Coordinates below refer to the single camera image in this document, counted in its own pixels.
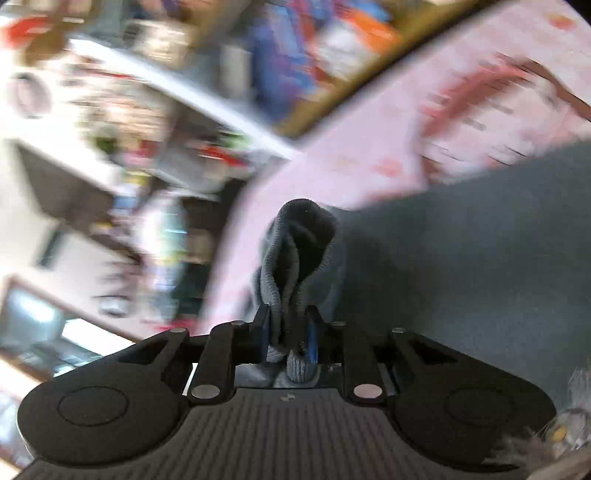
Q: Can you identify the orange white box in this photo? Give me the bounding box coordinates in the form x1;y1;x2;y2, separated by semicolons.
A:
313;9;402;81

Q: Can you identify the grey sweatshirt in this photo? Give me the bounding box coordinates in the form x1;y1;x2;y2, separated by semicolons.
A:
245;141;590;407

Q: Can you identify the pink checkered cartoon tablecloth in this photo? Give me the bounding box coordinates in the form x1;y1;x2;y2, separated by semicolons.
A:
200;1;590;328

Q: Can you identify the white side shelf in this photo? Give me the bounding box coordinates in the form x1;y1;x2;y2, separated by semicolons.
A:
1;35;298;200

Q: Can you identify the wooden bookshelf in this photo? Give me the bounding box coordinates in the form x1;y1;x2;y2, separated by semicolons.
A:
176;1;488;138

